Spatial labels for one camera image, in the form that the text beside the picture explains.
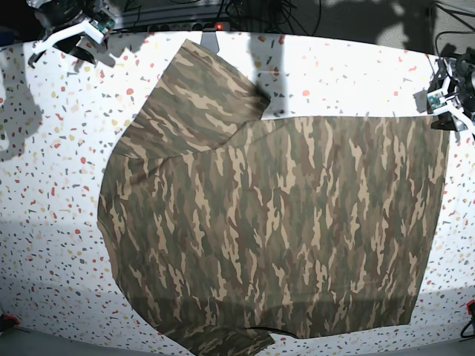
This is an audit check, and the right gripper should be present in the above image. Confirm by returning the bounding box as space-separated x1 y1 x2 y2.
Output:
30 14 111 63

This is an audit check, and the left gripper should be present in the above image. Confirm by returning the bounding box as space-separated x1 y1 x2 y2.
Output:
430 79 474 131

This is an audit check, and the camouflage T-shirt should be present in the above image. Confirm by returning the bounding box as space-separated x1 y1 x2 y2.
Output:
97 40 449 355

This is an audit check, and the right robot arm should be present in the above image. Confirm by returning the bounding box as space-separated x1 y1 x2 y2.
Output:
27 0 116 67

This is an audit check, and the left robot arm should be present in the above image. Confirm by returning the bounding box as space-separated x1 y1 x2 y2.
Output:
427 31 474 134

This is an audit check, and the black power strip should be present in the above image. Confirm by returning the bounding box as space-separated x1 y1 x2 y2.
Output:
147 21 231 32

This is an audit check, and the red clamp right corner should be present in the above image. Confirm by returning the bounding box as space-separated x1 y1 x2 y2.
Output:
466 300 475 319

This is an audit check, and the red clamp corner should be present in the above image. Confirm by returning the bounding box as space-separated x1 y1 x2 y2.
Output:
466 300 475 319
0 314 19 332

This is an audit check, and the red clamp left corner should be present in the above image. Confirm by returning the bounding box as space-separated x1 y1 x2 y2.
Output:
0 314 19 332

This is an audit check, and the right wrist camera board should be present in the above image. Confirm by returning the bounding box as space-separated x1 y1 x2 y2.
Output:
91 16 115 36

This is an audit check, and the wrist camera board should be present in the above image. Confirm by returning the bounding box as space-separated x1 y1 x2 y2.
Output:
427 89 447 115
91 16 115 36

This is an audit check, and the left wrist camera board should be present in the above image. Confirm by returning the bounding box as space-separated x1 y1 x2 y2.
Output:
427 89 447 115

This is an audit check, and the grey metal camera-stand base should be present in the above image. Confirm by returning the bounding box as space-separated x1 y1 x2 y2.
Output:
200 31 220 54

